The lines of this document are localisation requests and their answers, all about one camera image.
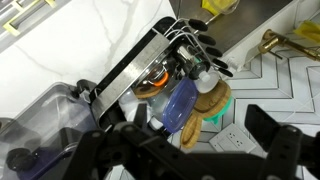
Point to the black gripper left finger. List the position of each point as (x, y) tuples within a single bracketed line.
[(110, 156)]

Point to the white base cabinet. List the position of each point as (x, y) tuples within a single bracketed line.
[(13, 40)]

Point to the small wooden plate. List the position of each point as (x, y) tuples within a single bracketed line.
[(143, 92)]

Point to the white plastic cup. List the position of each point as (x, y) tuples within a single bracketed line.
[(128, 101)]

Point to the black dish drying rack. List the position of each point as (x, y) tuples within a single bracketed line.
[(133, 71)]

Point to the clear plastic bowl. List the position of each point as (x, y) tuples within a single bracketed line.
[(235, 5)]

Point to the gold spring kitchen faucet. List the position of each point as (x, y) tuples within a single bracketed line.
[(276, 39)]

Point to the white wall outlet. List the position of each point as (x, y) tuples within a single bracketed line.
[(231, 139)]

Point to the small white bottle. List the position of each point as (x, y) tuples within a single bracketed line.
[(237, 63)]

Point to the large clear storage container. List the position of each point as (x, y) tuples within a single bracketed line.
[(43, 116)]

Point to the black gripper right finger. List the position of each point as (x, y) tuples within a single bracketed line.
[(293, 153)]

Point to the stainless steel sink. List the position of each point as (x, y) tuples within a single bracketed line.
[(253, 18)]

